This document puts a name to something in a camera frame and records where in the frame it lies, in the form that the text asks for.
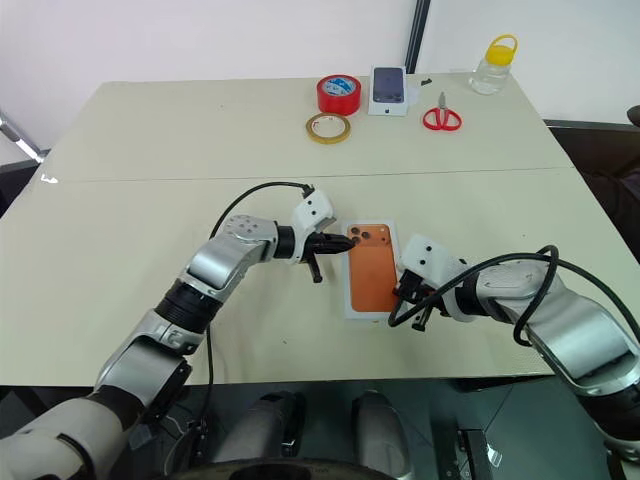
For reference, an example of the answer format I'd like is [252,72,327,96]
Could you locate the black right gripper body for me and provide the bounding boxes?
[401,271,434,333]

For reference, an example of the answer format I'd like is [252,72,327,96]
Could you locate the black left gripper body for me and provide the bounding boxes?
[300,232,327,285]

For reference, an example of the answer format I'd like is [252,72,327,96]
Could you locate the orange smartphone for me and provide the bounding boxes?
[344,223,401,312]

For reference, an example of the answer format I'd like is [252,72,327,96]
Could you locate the white phone box base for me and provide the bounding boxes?
[341,218,404,321]

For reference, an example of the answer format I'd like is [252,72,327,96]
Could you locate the white phone box lid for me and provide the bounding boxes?
[368,65,410,118]

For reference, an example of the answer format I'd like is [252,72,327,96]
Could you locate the yellow clear tape roll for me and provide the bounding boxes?
[305,112,352,145]

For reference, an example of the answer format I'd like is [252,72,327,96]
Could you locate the dark grey rounded leg cover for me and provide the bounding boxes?
[214,392,307,464]
[349,389,412,471]

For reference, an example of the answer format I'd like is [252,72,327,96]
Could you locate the red tape roll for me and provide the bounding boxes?
[316,74,362,117]

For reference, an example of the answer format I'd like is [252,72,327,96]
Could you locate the black vertical pole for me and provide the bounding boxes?
[403,0,432,75]

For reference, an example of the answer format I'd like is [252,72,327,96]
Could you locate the clear jar with yellow lid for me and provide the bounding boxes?
[468,33,520,96]

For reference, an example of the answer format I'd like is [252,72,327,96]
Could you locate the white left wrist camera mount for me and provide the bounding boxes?
[288,188,336,265]

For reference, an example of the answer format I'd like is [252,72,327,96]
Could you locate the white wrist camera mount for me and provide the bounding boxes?
[288,188,336,265]
[399,233,476,322]

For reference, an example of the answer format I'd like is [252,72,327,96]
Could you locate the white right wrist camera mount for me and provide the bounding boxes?
[399,233,476,322]

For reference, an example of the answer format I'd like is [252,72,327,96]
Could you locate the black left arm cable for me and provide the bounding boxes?
[197,180,317,436]

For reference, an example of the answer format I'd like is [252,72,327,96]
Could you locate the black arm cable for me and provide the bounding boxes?
[197,180,317,436]
[387,244,561,347]

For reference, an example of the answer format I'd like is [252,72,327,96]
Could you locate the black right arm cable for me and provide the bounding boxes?
[387,244,561,347]

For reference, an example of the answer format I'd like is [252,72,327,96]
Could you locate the red handled scissors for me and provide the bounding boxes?
[422,91,463,133]

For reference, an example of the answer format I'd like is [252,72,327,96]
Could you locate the silver metal frame leg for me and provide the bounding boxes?
[0,107,51,164]

